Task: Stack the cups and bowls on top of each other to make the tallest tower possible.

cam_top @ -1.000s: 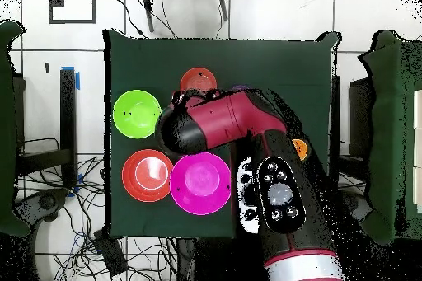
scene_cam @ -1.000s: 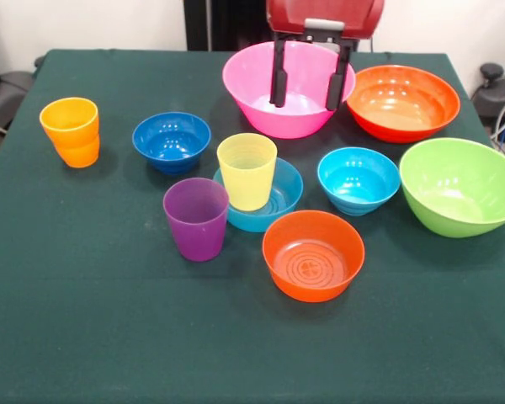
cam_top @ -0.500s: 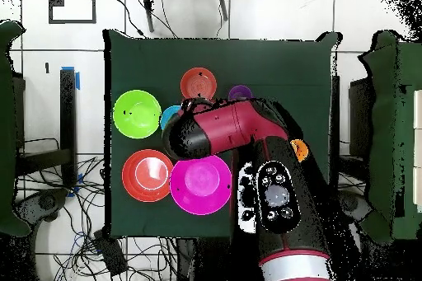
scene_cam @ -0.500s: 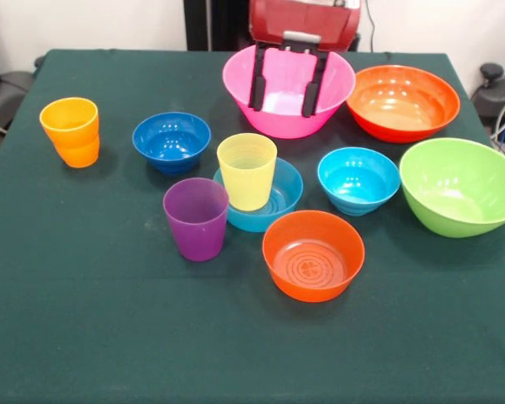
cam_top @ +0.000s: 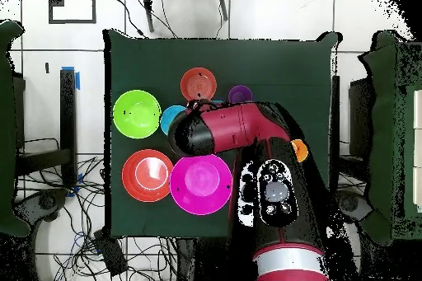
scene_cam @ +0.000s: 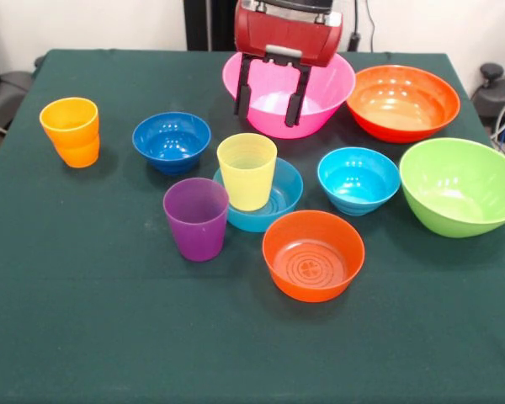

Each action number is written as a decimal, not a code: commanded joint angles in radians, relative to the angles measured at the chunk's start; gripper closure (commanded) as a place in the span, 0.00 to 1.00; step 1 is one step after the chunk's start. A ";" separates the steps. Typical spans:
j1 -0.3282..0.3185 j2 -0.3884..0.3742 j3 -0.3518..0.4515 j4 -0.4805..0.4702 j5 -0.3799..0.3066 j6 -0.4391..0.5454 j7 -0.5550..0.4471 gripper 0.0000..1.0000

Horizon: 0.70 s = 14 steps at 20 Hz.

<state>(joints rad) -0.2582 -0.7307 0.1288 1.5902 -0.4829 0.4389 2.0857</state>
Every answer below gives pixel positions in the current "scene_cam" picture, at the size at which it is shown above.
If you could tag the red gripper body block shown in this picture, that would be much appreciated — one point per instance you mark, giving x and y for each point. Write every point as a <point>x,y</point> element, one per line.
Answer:
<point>286,38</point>

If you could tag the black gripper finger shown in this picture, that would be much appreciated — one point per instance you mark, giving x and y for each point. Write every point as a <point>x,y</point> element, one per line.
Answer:
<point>242,92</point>
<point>296,105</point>

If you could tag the large pink bowl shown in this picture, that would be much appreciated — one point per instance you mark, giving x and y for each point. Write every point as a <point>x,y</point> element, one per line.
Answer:
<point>269,122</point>

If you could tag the medium blue bowl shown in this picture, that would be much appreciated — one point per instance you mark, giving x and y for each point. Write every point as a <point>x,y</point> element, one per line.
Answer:
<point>286,189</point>

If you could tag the small dark blue bowl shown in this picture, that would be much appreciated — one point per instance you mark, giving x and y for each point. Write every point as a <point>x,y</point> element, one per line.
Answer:
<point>172,145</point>

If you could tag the yellow plastic cup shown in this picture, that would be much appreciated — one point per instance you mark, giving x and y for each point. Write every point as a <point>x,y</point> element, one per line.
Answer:
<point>246,185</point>

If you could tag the small cyan bowl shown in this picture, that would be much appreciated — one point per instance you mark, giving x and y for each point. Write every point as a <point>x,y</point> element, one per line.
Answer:
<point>357,193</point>

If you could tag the purple plastic cup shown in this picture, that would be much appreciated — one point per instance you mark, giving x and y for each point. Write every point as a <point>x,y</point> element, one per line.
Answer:
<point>198,231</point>

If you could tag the small orange bowl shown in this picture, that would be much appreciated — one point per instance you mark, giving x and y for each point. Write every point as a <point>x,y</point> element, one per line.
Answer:
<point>315,286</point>

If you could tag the large red-orange bowl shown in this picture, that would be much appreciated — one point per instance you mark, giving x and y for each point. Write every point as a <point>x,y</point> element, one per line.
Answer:
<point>404,105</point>

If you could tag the orange plastic cup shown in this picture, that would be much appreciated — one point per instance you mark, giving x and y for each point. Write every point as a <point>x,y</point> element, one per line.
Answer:
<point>73,143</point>

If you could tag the large lime green bowl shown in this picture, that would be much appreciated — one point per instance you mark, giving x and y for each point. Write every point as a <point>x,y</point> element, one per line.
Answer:
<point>454,189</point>

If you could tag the dark green table cloth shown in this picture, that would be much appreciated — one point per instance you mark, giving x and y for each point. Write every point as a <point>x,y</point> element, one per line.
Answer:
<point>109,315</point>

